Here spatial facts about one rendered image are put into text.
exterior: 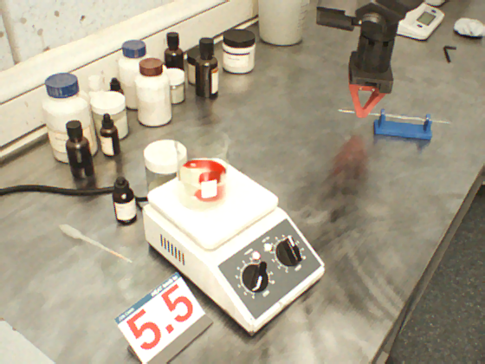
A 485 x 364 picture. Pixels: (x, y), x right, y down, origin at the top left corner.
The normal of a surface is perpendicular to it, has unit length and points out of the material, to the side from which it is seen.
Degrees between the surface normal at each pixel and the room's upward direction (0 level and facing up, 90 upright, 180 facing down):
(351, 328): 0
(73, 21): 90
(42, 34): 90
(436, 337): 0
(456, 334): 0
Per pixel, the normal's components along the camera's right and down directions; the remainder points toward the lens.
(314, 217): 0.04, -0.77
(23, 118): 0.81, 0.39
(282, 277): 0.38, -0.43
